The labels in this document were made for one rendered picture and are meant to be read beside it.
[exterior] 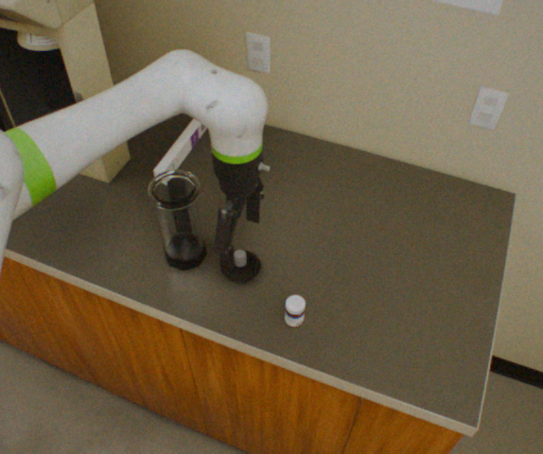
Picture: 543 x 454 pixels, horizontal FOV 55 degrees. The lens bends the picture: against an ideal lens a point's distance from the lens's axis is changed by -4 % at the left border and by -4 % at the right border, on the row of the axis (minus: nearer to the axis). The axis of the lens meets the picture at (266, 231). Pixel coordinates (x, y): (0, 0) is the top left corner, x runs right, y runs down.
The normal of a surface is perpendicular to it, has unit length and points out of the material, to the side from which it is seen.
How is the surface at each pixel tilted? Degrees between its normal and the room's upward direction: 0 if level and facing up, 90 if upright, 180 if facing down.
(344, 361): 2
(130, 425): 0
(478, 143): 90
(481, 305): 1
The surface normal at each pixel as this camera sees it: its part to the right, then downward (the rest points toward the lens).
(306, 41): -0.39, 0.70
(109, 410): 0.00, -0.65
